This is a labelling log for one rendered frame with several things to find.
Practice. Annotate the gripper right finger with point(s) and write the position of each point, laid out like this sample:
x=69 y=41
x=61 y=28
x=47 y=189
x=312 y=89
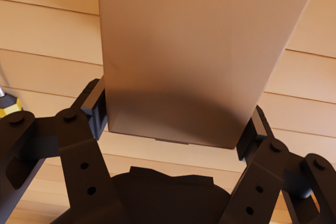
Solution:
x=265 y=166

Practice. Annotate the brown cardboard carton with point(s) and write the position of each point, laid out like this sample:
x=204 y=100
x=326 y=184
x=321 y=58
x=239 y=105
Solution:
x=183 y=58

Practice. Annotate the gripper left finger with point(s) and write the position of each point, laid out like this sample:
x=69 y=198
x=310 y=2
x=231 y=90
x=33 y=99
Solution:
x=76 y=140

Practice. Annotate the yellow and black screwdriver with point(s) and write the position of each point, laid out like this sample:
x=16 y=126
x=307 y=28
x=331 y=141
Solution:
x=6 y=98

